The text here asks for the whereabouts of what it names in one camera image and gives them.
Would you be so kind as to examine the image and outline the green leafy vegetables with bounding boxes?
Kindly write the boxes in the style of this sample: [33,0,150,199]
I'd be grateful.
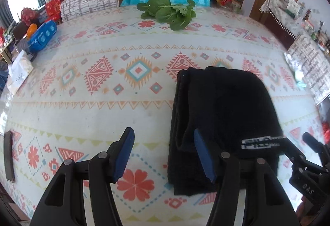
[136,0,196,31]

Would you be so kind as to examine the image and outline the black pants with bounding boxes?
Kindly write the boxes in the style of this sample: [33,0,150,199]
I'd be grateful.
[167,66,284,196]

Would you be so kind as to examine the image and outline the orange round object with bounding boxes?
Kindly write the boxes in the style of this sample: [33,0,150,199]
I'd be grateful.
[26,23,38,38]

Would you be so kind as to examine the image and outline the red bag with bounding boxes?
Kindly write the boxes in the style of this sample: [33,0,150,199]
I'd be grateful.
[21,8,39,26]

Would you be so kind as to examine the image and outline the patterned tablecloth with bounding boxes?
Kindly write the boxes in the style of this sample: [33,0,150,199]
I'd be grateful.
[0,5,325,226]

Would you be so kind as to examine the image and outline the black phone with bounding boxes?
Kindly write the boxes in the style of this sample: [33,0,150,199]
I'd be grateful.
[4,130,16,183]

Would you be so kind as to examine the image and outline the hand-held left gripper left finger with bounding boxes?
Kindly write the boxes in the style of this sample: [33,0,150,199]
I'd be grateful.
[29,127,135,226]

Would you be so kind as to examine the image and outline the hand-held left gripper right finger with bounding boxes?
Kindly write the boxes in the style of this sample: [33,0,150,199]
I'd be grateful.
[193,129,301,226]

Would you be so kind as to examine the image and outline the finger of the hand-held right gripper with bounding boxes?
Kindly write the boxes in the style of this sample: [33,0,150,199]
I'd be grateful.
[302,132,328,162]
[277,137,307,167]

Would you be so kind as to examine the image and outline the blue box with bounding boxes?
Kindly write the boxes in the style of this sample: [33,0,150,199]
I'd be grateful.
[27,20,58,53]

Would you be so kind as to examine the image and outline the chair with grey patterned cover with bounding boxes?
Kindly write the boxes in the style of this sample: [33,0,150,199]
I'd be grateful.
[60,0,119,23]
[284,34,330,105]

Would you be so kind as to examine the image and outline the white tissue box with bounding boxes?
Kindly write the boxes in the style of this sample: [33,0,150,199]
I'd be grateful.
[6,51,34,95]

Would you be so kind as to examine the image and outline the sideboard with lace cloth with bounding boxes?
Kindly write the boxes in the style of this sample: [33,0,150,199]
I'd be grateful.
[259,0,310,36]

